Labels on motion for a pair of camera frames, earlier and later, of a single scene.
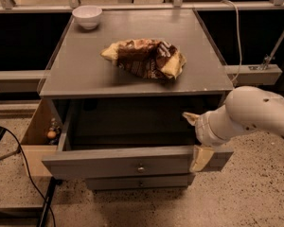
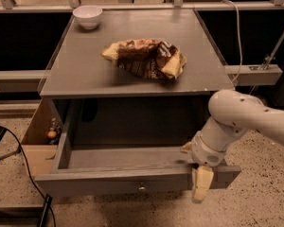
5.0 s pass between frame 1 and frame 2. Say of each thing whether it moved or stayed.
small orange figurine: stayed
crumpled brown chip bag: stayed
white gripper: moved
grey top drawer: moved
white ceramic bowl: stayed
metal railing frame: stayed
